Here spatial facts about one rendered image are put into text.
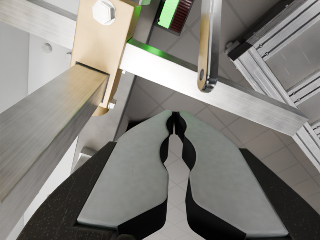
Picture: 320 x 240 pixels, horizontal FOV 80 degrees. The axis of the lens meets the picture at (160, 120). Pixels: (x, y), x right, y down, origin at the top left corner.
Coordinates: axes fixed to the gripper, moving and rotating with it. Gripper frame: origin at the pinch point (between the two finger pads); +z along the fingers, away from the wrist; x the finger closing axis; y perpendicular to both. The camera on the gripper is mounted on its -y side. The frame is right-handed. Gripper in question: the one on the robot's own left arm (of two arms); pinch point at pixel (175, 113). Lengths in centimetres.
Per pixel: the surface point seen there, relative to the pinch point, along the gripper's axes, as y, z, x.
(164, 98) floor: 43, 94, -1
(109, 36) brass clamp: -3.0, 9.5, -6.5
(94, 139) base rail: 21.2, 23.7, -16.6
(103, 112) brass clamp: 6.3, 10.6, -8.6
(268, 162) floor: 89, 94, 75
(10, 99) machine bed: 13.1, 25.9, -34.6
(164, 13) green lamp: -4.6, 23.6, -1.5
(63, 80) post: 0.0, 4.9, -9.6
